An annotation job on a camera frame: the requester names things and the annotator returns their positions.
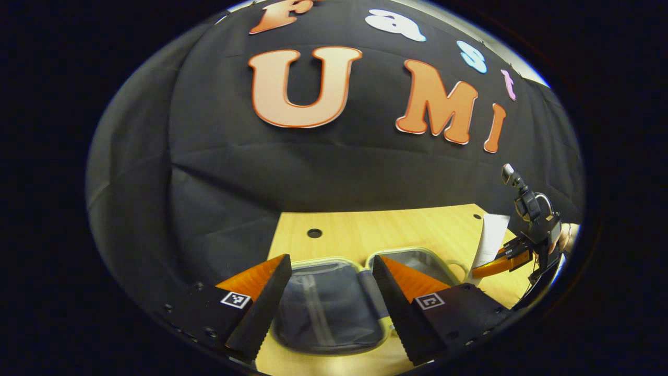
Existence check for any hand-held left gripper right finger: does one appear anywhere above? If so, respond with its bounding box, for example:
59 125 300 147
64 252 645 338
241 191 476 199
372 254 515 366

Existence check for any black backdrop cloth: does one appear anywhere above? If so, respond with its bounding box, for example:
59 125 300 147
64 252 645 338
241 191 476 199
86 0 585 324

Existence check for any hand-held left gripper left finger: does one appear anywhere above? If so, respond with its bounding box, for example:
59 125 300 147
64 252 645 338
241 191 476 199
157 254 293 365

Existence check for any yellow suitcase with grey lining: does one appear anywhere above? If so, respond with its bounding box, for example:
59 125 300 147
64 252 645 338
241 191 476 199
271 247 470 356

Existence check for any white squeeze tube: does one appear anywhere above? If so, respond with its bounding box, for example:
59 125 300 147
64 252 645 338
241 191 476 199
478 213 511 269

